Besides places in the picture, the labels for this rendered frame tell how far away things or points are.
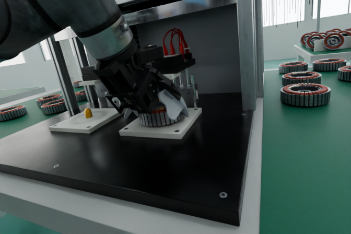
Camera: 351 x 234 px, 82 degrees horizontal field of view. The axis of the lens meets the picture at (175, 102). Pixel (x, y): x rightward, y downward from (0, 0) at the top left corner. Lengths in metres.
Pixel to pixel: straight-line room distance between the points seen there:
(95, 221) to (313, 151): 0.34
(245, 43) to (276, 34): 6.32
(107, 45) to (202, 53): 0.41
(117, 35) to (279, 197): 0.30
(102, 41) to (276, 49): 6.61
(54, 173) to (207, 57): 0.51
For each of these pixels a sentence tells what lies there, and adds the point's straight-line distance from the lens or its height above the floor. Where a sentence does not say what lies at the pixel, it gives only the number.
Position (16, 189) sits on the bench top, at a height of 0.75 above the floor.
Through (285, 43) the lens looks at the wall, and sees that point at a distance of 6.83.
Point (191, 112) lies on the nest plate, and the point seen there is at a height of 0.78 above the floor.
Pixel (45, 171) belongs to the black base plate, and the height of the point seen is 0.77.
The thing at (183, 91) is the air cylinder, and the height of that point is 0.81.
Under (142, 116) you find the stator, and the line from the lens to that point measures 0.45.
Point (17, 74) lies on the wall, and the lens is 5.62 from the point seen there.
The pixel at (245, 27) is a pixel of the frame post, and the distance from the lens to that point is 0.49.
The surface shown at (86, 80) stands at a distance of 0.66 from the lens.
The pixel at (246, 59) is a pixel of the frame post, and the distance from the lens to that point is 0.49.
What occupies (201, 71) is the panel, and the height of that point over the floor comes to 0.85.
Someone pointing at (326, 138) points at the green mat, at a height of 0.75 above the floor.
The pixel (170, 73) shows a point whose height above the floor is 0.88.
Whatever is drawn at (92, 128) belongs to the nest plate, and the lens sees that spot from 0.54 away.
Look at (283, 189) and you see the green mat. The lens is 0.32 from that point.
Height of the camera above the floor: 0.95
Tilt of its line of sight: 17 degrees down
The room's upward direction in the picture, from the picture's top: 9 degrees counter-clockwise
